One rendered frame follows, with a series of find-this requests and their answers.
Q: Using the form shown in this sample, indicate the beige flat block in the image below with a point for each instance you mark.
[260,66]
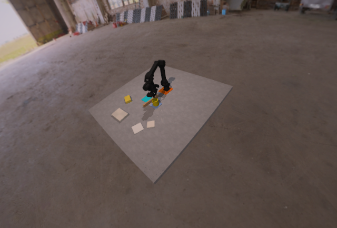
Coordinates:
[119,114]

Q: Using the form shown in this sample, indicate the orange wooden beam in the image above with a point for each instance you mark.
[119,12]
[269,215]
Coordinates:
[149,101]

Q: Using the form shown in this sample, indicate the beige flat rectangular slab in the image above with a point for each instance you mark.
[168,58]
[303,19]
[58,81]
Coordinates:
[151,124]

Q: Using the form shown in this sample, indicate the yellow flat block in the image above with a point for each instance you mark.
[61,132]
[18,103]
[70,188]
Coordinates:
[127,99]

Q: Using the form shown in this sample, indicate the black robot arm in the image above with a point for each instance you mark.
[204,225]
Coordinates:
[149,76]

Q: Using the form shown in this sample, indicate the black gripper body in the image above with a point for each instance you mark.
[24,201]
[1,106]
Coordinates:
[152,89]

